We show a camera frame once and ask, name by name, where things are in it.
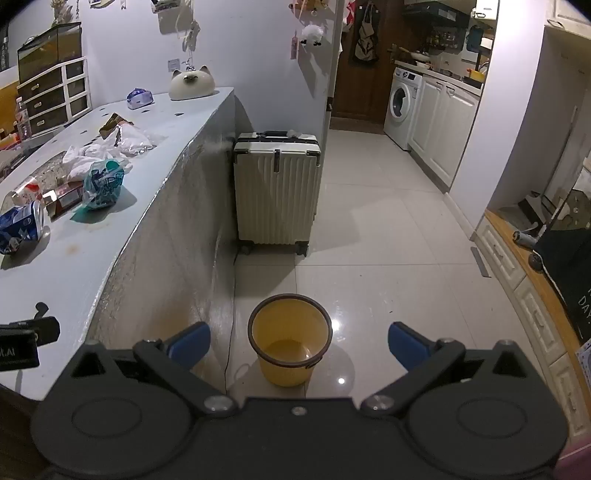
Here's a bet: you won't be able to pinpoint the white bench cabinet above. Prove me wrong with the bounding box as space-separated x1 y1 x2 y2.
475 208 591 435

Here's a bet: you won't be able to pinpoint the brown cardboard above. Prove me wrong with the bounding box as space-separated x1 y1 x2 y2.
98 113 134 139

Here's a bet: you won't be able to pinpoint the clear plastic bag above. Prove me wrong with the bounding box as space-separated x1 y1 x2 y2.
113 122 167 155

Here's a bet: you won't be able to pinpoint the clear water bottle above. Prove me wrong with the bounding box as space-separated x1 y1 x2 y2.
15 97 32 141

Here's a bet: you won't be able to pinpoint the yellow plastic bucket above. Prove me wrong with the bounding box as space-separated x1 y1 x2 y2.
248 293 333 387

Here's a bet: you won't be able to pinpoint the glass fish tank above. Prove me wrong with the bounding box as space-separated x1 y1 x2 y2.
17 21 84 84

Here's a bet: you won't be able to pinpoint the blue white tissue pack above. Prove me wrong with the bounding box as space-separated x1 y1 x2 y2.
127 88 154 110

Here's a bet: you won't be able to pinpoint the white washing machine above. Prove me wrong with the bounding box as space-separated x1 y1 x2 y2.
384 67 424 151

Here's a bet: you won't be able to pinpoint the black bag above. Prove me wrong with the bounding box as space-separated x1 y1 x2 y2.
531 185 591 342

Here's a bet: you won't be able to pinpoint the white ribbed suitcase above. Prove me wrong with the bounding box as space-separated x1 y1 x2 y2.
232 130 322 257

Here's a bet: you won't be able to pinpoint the teal plastic bag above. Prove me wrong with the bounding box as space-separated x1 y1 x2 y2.
82 158 127 210

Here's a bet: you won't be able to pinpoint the kitchen range hood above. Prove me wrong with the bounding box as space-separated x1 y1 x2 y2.
402 0 472 21

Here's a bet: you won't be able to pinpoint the low glass tank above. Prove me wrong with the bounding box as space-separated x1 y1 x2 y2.
0 134 75 195

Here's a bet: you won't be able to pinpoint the white cat-shaped ceramic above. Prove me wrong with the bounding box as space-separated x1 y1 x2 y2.
168 65 217 100

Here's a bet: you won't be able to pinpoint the crushed bottle with red label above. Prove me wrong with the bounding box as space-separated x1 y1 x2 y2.
4 175 44 206

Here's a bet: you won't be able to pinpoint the white plastic drawer unit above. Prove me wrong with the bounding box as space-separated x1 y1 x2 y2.
17 58 90 137

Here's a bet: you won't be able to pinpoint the crushed blue can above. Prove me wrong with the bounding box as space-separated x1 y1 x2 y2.
0 200 51 256

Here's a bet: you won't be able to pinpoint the brown wooden door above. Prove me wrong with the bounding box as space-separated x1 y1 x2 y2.
330 0 407 134

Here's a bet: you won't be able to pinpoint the small brown box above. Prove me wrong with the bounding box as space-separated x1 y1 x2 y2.
44 180 86 217

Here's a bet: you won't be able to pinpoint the white kitchen cabinets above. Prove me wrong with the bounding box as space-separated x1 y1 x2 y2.
409 69 485 192

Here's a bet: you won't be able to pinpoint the pink garment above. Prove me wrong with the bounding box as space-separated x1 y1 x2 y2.
554 443 591 480

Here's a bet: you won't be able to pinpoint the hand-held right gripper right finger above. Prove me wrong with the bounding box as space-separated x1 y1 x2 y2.
360 322 552 416

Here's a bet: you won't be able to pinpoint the white plush toy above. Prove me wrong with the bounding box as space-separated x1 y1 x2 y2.
299 24 324 49

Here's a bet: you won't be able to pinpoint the black floor cable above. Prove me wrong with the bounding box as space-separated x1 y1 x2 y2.
224 247 241 398

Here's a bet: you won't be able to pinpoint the white plastic bag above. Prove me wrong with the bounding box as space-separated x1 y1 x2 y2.
62 143 132 182

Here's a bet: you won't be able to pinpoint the hanging cloth bag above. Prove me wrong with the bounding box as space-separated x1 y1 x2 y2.
353 2 380 63

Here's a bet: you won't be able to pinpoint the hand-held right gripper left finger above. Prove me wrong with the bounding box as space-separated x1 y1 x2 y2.
44 322 238 416

